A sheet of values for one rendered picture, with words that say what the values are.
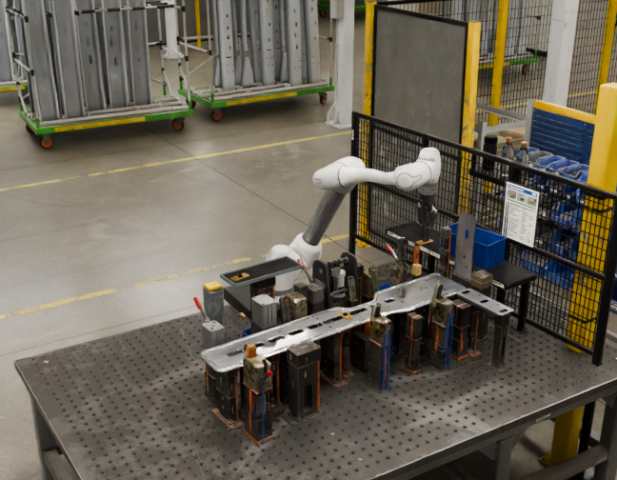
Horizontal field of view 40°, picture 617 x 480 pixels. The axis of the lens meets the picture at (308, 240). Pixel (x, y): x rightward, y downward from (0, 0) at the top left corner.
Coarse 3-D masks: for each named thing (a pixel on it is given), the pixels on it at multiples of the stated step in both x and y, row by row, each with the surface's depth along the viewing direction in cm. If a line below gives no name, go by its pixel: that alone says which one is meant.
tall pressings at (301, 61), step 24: (216, 0) 1092; (240, 0) 1112; (264, 0) 1122; (288, 0) 1121; (216, 24) 1122; (264, 24) 1130; (288, 24) 1131; (312, 24) 1145; (216, 48) 1133; (264, 48) 1141; (288, 48) 1141; (312, 48) 1155; (216, 72) 1141; (240, 72) 1156; (264, 72) 1153; (288, 72) 1151; (312, 72) 1165
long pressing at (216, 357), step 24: (408, 288) 411; (432, 288) 411; (456, 288) 411; (336, 312) 387; (360, 312) 387; (384, 312) 387; (264, 336) 366; (288, 336) 366; (312, 336) 366; (216, 360) 348; (240, 360) 348
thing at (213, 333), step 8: (208, 328) 361; (216, 328) 361; (208, 336) 362; (216, 336) 360; (224, 336) 363; (208, 344) 363; (216, 344) 362; (208, 368) 370; (208, 376) 371; (208, 384) 373; (208, 392) 375
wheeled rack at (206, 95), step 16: (208, 0) 1029; (176, 16) 1112; (208, 16) 1037; (176, 32) 1120; (208, 32) 1045; (240, 32) 1169; (192, 48) 1091; (240, 48) 1179; (304, 80) 1185; (192, 96) 1118; (208, 96) 1107; (224, 96) 1092; (240, 96) 1107; (256, 96) 1110; (272, 96) 1122; (288, 96) 1136; (320, 96) 1178
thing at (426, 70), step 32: (384, 32) 637; (416, 32) 603; (448, 32) 573; (384, 64) 644; (416, 64) 609; (448, 64) 579; (384, 96) 653; (416, 96) 616; (448, 96) 585; (384, 128) 661; (416, 128) 625; (448, 128) 593; (384, 160) 669; (448, 160) 601; (384, 224) 688; (448, 224) 617
